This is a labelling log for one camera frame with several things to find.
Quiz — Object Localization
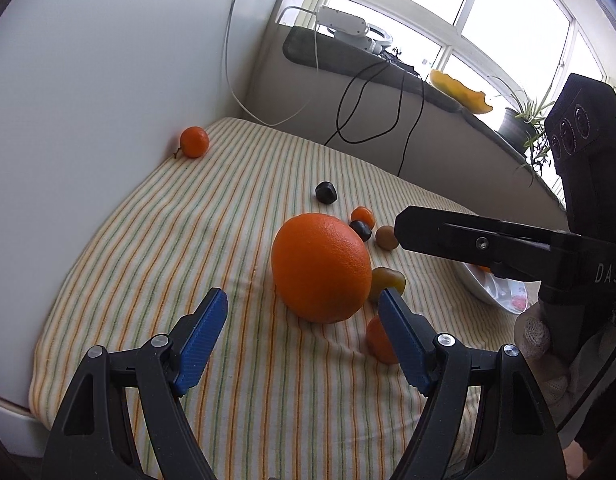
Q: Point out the dark plum near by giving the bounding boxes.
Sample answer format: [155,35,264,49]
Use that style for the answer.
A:
[349,220,373,243]

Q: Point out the potted spider plant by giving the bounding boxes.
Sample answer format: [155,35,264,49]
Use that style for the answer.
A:
[493,76,554,176]

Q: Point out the black cable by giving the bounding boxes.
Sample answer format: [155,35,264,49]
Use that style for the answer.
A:
[323,56,427,177]

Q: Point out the yellow orange bowl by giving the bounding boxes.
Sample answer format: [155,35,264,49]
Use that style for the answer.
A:
[429,70,493,115]

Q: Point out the white cable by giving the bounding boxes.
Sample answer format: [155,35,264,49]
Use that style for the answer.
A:
[223,0,322,129]

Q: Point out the dark plum far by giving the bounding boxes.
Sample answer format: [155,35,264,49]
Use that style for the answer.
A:
[314,181,338,205]

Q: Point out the small mandarin by wall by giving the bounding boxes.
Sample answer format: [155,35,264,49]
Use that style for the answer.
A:
[173,126,210,158]

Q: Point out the small orange kumquat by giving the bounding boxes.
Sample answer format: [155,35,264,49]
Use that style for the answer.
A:
[350,206,376,230]

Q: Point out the right white gloved hand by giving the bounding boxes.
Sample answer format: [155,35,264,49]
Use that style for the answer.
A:
[514,300,616,445]

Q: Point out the white floral plate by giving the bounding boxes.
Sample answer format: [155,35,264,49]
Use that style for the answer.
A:
[453,262,530,315]

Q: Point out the dark plum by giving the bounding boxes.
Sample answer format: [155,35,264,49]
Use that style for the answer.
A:
[349,220,373,243]
[314,181,338,205]

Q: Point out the right black camera box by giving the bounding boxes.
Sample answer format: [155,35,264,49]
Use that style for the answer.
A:
[544,74,616,244]

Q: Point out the mandarin with stem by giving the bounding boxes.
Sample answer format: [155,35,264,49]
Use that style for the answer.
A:
[365,315,399,365]

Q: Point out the brown kiwi right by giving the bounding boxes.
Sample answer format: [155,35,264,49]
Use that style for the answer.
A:
[375,226,399,252]

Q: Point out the striped cloth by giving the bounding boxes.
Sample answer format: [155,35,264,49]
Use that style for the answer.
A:
[27,116,539,480]

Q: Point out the green brown kiwi mango fruit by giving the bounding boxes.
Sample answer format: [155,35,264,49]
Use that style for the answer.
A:
[367,266,407,304]

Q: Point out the white power strip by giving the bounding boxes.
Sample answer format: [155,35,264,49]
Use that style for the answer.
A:
[317,6,379,53]

